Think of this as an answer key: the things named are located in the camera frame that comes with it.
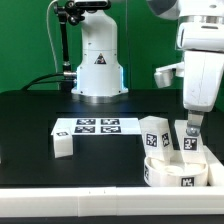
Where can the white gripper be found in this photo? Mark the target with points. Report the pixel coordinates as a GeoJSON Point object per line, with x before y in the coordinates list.
{"type": "Point", "coordinates": [203, 55]}

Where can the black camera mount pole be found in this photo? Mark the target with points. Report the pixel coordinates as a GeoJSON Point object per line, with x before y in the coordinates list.
{"type": "Point", "coordinates": [68, 13]}

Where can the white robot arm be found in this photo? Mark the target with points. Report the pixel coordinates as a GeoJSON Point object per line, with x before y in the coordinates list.
{"type": "Point", "coordinates": [98, 73]}

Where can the black mounted camera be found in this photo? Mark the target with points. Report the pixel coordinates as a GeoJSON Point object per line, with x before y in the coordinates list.
{"type": "Point", "coordinates": [92, 4]}

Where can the white front fence rail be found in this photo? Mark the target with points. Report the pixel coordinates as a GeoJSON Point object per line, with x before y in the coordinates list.
{"type": "Point", "coordinates": [110, 201]}

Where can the white marker sheet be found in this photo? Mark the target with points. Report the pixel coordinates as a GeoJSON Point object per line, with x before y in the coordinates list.
{"type": "Point", "coordinates": [97, 126]}

